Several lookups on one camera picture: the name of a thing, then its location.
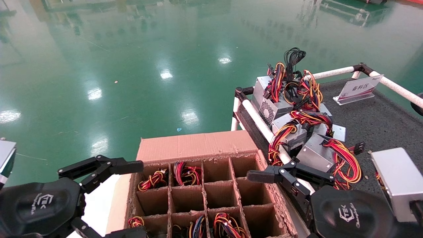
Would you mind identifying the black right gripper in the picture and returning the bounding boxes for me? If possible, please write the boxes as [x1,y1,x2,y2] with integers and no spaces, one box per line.
[247,161,399,238]

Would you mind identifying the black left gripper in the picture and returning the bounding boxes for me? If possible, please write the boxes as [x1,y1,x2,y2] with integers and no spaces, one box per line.
[0,155,148,238]

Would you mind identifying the cardboard box with dividers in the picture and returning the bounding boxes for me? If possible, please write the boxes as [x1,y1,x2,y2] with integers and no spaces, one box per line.
[106,130,298,238]

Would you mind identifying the silver power supply honeycomb vent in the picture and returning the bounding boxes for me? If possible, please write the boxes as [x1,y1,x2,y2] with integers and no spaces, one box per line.
[250,61,294,127]

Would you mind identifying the black pipe connector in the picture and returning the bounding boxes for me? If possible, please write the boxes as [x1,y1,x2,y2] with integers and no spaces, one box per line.
[352,62,375,76]
[235,87,254,102]

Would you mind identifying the clear acrylic sign stand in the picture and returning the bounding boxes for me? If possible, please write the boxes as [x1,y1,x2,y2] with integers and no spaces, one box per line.
[333,74,384,105]

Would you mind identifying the dark round object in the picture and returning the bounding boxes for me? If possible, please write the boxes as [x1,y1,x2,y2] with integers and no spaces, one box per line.
[411,93,423,116]

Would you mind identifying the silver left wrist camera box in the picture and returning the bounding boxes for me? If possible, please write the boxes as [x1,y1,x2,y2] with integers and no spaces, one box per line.
[0,140,17,186]

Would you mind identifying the black cable bundle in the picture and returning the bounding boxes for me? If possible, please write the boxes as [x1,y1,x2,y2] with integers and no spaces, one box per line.
[284,47,307,83]

